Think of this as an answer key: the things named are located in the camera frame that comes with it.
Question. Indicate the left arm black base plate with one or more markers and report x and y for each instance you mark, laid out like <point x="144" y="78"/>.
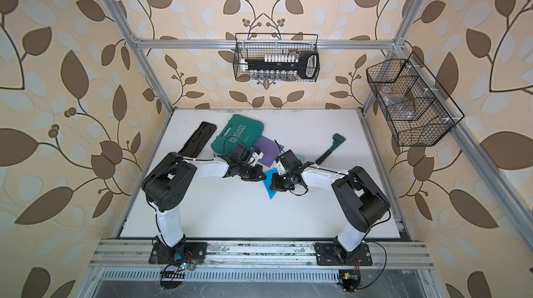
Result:
<point x="183" y="252"/>

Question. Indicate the small circuit board right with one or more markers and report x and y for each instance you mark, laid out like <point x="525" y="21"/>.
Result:
<point x="349" y="280"/>

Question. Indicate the small circuit board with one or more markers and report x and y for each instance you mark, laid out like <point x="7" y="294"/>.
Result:
<point x="174" y="275"/>
<point x="349" y="280"/>

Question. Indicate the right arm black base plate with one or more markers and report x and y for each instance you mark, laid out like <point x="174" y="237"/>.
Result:
<point x="333" y="254"/>

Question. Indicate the aluminium frame post left rear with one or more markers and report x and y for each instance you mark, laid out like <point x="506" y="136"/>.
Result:
<point x="131" y="41"/>

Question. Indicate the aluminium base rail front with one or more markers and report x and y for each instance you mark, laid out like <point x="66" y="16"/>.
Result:
<point x="388" y="255"/>

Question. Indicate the small circuit board left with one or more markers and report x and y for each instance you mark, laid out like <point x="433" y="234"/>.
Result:
<point x="174" y="275"/>

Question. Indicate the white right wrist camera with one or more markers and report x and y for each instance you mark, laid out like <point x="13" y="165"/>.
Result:
<point x="280" y="167"/>

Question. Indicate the black wire basket wall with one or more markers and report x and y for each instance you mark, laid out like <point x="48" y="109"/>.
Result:
<point x="258" y="44"/>
<point x="417" y="108"/>

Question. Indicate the black socket set holder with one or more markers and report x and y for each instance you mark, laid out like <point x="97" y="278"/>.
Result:
<point x="300" y="64"/>

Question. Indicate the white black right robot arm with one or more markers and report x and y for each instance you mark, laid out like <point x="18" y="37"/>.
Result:
<point x="361" y="200"/>

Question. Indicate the black wire basket right wall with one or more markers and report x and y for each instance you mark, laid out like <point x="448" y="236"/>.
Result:
<point x="417" y="108"/>

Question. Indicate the aluminium frame right side rail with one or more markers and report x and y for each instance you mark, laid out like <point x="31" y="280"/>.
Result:
<point x="467" y="206"/>

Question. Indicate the purple square paper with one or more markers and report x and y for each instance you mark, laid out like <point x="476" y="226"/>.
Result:
<point x="270" y="150"/>

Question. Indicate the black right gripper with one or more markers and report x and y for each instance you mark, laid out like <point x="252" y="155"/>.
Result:
<point x="276" y="185"/>

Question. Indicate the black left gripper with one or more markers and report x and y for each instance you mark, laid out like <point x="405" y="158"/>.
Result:
<point x="257" y="168"/>

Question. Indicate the black wire basket rear wall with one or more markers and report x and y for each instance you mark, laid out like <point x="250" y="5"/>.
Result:
<point x="258" y="44"/>

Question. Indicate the light blue square paper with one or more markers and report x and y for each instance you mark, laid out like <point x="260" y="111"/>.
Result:
<point x="301" y="158"/>

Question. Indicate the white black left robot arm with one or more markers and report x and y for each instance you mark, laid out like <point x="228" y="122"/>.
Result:
<point x="166" y="185"/>

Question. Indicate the aluminium frame post right rear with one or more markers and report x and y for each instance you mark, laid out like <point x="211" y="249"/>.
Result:
<point x="396" y="47"/>

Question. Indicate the plastic bag in basket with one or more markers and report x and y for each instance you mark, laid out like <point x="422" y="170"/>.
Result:
<point x="398" y="107"/>

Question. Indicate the black foam tool tray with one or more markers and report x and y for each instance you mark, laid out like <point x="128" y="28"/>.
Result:
<point x="196" y="143"/>

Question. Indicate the aluminium frame post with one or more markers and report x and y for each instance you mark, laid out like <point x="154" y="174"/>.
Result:
<point x="131" y="41"/>
<point x="396" y="47"/>

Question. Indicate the green plastic tool case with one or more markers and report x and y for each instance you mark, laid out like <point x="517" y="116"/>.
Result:
<point x="240" y="130"/>

